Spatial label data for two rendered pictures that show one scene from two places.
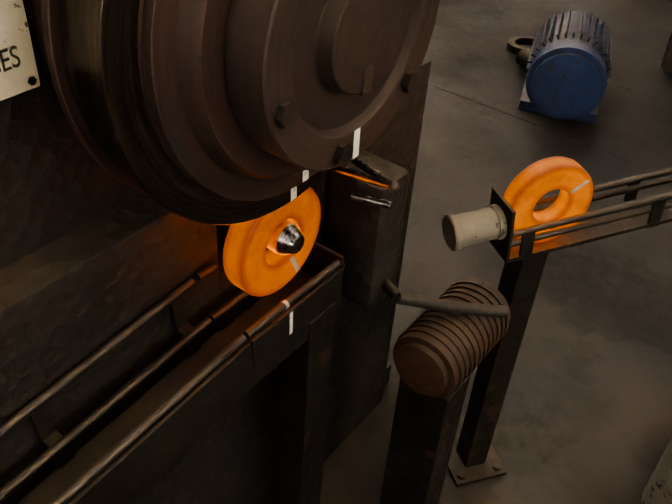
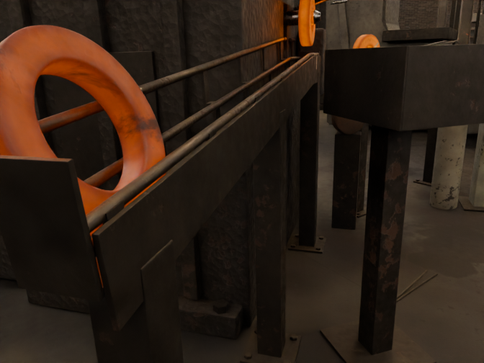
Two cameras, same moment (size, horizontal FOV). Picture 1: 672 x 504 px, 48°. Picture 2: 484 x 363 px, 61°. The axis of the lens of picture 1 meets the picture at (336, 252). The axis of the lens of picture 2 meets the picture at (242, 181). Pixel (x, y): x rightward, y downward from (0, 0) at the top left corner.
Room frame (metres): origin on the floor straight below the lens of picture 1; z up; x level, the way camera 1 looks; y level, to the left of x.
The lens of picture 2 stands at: (-0.51, 0.71, 0.71)
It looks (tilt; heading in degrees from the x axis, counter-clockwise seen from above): 17 degrees down; 342
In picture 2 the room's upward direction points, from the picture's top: 2 degrees counter-clockwise
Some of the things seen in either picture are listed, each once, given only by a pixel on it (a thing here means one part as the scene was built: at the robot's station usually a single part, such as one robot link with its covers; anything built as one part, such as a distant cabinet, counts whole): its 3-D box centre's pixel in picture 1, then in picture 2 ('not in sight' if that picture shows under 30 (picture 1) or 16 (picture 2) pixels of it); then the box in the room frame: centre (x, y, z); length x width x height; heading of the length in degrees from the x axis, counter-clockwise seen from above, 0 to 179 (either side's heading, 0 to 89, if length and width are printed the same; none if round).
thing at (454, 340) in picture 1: (436, 410); (347, 163); (0.94, -0.22, 0.27); 0.22 x 0.13 x 0.53; 145
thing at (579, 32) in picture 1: (569, 60); not in sight; (2.83, -0.87, 0.17); 0.57 x 0.31 x 0.34; 165
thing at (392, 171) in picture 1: (362, 230); (310, 62); (0.95, -0.04, 0.68); 0.11 x 0.08 x 0.24; 55
